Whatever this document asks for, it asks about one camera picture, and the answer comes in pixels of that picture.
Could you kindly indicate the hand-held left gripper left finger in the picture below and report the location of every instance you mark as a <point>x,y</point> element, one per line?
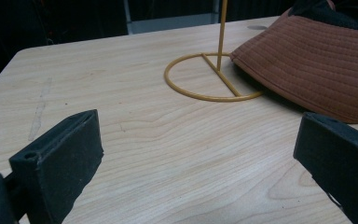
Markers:
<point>59,161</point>

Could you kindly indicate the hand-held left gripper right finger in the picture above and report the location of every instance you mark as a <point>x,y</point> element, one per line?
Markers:
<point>341,155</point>

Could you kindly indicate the brown bucket hat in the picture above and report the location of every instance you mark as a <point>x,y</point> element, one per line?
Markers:
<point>310,62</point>

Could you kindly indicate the gold metal hat stand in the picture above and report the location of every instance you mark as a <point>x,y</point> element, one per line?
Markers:
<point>219,59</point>

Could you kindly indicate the grey metal frame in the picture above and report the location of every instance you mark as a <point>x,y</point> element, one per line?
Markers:
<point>171,21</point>

